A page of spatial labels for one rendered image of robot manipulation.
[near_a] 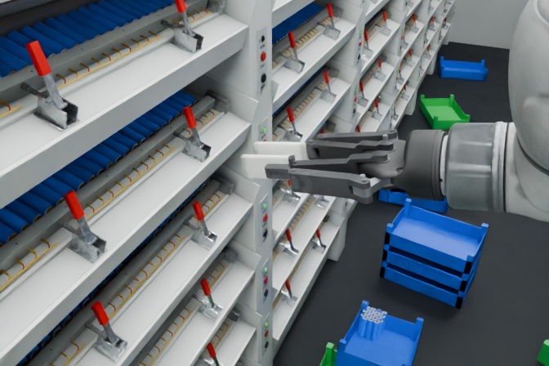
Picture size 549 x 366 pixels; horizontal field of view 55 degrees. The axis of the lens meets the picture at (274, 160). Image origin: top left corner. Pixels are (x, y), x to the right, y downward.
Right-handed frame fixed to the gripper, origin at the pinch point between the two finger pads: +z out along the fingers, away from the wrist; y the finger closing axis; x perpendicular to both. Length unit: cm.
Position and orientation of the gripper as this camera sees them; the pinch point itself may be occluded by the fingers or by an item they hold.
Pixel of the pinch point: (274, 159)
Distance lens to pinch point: 64.3
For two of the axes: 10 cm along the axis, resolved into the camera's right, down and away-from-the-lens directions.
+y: 4.1, -4.7, 7.8
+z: -8.9, -0.3, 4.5
